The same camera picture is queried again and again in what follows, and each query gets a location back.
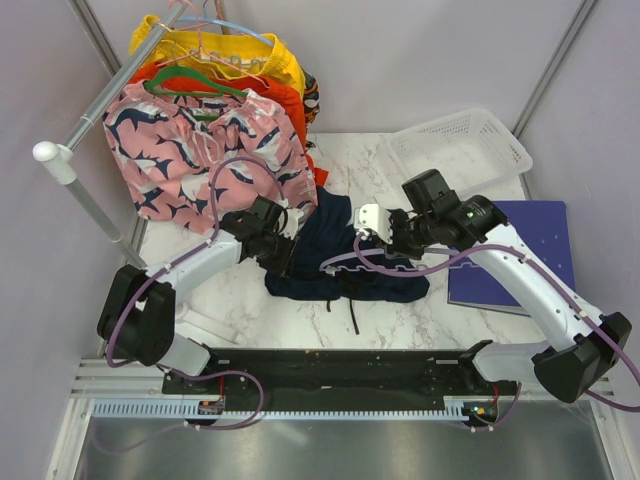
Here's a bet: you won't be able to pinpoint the pink wire hanger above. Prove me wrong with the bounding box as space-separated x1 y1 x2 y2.
155 0 273 84

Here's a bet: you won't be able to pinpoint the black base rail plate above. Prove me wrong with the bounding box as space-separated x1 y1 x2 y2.
162 349 518 411

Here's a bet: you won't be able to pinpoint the black orange patterned garment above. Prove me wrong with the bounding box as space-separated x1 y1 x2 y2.
302 70 320 128

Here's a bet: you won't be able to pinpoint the blue binder folder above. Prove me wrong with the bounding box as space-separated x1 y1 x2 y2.
447 200 576 316

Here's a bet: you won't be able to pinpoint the navy blue shorts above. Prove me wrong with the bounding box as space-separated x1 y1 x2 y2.
264 187 429 304

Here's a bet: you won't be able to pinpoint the white plastic basket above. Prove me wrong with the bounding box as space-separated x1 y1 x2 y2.
386 108 533 198

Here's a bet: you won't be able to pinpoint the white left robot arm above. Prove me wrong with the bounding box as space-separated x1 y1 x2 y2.
97 196 304 393

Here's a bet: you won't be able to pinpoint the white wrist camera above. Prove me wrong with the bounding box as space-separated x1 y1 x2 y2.
353 203 392 244
276 199 305 239

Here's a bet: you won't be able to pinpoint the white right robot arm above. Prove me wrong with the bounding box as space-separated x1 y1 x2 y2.
383 169 639 403

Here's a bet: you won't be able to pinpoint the yellow shorts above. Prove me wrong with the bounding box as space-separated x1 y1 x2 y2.
145 31 305 95

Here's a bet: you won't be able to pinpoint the light blue cable duct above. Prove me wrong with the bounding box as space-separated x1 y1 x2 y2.
91 399 473 421

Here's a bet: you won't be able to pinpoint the light blue hanger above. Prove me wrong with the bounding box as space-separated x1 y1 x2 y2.
176 15 274 47

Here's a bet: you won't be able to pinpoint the translucent lilac hanger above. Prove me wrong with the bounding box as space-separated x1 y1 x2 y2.
319 245 487 278

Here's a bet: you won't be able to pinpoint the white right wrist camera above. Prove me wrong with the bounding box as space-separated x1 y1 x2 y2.
353 203 392 244

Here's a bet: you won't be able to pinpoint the green hanger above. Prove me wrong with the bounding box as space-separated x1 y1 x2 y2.
137 63 255 123

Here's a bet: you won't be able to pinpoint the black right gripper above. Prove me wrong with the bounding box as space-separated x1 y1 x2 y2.
376 212 438 261

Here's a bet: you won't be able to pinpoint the silver clothes rack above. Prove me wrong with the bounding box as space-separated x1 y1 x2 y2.
32 1 188 267

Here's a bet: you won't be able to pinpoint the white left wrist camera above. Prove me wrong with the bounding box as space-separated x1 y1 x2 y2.
276 199 305 239

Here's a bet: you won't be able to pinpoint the orange shorts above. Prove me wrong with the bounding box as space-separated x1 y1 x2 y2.
123 60 329 186

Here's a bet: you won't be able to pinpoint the pink shark print shorts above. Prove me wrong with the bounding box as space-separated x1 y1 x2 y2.
103 83 318 235

